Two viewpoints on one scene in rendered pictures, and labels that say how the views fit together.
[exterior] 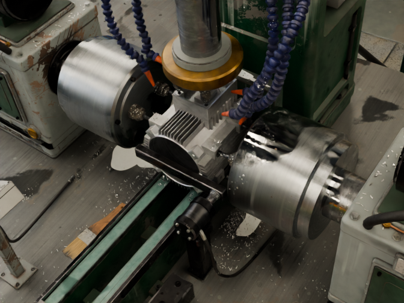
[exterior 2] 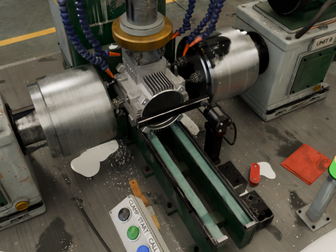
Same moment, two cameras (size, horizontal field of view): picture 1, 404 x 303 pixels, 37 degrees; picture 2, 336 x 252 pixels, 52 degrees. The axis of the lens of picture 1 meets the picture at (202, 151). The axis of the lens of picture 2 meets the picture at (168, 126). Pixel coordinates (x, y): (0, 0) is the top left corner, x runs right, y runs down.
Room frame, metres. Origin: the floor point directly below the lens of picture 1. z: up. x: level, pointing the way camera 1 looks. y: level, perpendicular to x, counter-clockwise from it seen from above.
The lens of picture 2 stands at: (0.63, 0.80, 1.77)
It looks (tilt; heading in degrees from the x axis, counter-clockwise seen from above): 46 degrees down; 291
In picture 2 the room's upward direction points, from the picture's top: 1 degrees clockwise
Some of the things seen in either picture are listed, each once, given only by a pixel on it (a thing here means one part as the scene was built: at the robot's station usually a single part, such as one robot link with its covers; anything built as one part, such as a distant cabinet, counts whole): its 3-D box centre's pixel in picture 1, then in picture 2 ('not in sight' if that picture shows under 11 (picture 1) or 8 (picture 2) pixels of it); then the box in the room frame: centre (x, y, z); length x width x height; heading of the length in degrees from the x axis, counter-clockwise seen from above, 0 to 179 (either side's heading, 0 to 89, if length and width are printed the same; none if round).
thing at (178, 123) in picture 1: (198, 135); (149, 92); (1.00, 0.00, 1.02); 0.20 x 0.19 x 0.19; 140
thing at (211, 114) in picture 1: (205, 97); (143, 62); (1.03, -0.02, 1.11); 0.12 x 0.11 x 0.07; 140
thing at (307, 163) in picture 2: not in sight; (307, 162); (0.44, -0.09, 0.80); 0.15 x 0.12 x 0.01; 64
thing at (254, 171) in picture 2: not in sight; (254, 174); (0.60, 0.04, 0.81); 0.09 x 0.03 x 0.02; 100
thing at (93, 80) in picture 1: (103, 84); (57, 116); (1.20, 0.24, 1.04); 0.37 x 0.25 x 0.25; 50
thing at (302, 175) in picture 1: (303, 178); (221, 63); (0.82, -0.22, 1.04); 0.41 x 0.25 x 0.25; 50
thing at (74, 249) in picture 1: (97, 230); (142, 205); (0.91, 0.29, 0.80); 0.21 x 0.05 x 0.01; 135
